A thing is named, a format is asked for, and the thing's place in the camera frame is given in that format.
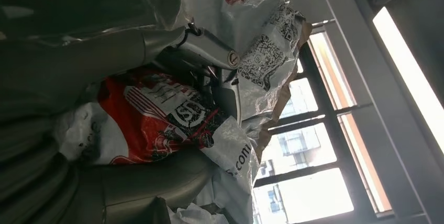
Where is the grey plastic mailer package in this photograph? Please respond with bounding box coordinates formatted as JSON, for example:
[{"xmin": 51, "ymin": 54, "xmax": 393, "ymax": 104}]
[{"xmin": 0, "ymin": 0, "xmax": 313, "ymax": 224}]

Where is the dark framed window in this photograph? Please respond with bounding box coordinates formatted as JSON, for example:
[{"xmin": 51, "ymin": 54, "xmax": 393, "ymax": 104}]
[{"xmin": 252, "ymin": 21, "xmax": 396, "ymax": 224}]

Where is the long ceiling light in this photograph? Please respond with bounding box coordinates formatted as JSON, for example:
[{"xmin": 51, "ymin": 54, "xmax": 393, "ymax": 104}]
[{"xmin": 372, "ymin": 6, "xmax": 444, "ymax": 155}]

